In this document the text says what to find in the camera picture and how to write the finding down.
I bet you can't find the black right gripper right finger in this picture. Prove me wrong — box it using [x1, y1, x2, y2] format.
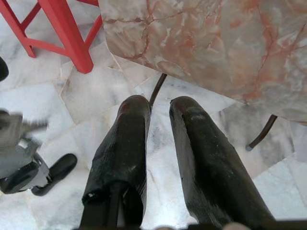
[169, 95, 276, 228]

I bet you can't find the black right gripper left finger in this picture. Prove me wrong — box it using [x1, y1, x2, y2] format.
[80, 94, 152, 226]

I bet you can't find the black right robot foot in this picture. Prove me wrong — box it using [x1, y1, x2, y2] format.
[0, 152, 78, 196]

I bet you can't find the silver right robot leg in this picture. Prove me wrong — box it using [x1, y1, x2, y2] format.
[0, 109, 50, 187]

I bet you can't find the low marble top table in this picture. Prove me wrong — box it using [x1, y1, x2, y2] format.
[98, 0, 307, 125]

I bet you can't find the red plastic stool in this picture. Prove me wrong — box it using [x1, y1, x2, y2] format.
[0, 0, 104, 74]

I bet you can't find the black rounded object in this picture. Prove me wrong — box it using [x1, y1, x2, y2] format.
[0, 57, 10, 82]

